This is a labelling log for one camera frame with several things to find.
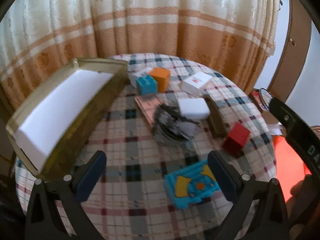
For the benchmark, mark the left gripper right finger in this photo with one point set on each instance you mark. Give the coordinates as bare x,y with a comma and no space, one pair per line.
270,220

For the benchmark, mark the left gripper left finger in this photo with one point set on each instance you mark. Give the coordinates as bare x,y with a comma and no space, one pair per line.
43,220

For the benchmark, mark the red toy block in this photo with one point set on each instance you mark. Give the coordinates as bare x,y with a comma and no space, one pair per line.
236,140

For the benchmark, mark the blue puzzle toy tray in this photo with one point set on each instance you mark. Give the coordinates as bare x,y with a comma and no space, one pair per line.
190,185

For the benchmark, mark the brown wooden comb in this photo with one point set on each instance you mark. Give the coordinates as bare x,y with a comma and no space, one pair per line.
215,120

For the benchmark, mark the white rounded box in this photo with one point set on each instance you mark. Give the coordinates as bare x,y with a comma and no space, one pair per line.
194,108

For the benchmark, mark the white box red seal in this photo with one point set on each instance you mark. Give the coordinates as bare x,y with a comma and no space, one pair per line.
195,84

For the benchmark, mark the orange cube block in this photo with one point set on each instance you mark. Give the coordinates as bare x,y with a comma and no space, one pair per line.
162,77

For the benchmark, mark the teal toy brick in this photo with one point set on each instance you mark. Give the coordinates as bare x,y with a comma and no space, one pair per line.
146,85

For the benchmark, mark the orange cloth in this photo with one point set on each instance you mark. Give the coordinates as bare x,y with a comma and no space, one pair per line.
290,167

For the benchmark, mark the round cookie tin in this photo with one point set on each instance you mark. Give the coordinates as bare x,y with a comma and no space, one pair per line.
265,98

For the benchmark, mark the red snack package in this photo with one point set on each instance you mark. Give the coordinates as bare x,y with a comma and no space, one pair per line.
255,98

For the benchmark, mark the brown wooden door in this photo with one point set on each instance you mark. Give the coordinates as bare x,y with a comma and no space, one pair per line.
294,53

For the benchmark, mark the gold metal tin tray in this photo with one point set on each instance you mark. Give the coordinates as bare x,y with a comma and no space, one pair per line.
51,127

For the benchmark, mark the plaid tablecloth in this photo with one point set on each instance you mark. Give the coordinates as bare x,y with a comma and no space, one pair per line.
129,201

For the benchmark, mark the cream and tan curtain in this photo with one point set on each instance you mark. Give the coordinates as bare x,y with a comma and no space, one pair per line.
234,37

